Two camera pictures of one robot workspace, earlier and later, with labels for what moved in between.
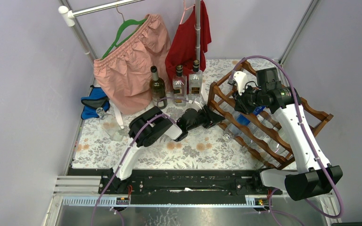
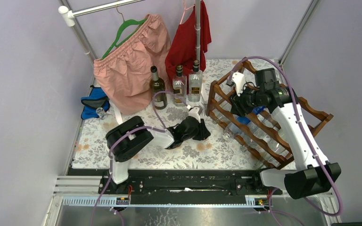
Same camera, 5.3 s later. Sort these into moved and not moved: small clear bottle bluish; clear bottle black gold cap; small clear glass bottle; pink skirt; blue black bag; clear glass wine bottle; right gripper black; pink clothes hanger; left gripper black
Moved: small clear bottle bluish; small clear glass bottle; left gripper black
Not moved: pink clothes hanger; right gripper black; pink skirt; clear bottle black gold cap; clear glass wine bottle; blue black bag
